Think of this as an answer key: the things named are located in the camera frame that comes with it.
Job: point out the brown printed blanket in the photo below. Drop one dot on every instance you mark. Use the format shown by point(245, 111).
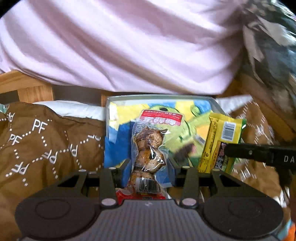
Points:
point(39, 148)

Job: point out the grey metal tray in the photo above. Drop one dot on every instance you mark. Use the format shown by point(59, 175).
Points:
point(123, 111)

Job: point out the clear bag of clothes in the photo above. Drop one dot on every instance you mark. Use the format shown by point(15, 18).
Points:
point(268, 29)

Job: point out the yellow snack packet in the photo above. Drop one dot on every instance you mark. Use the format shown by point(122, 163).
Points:
point(223, 130)

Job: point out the quail egg vacuum packet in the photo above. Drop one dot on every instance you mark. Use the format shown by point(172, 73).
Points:
point(152, 135)

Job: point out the clear dried meat packet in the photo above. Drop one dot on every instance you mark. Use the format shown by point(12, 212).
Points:
point(190, 152)

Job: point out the white pillow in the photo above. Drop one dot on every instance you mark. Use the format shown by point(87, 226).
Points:
point(75, 109)

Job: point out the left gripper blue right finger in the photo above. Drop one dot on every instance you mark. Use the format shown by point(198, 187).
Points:
point(187, 178)

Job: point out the pink bed sheet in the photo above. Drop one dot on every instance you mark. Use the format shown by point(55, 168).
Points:
point(191, 47)

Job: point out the wooden bed frame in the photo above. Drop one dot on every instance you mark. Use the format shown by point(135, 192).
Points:
point(30, 90)

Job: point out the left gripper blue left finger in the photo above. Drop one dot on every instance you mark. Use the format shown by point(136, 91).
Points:
point(112, 178)

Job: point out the crayon dinosaur drawing paper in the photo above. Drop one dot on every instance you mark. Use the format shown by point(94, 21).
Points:
point(148, 131)

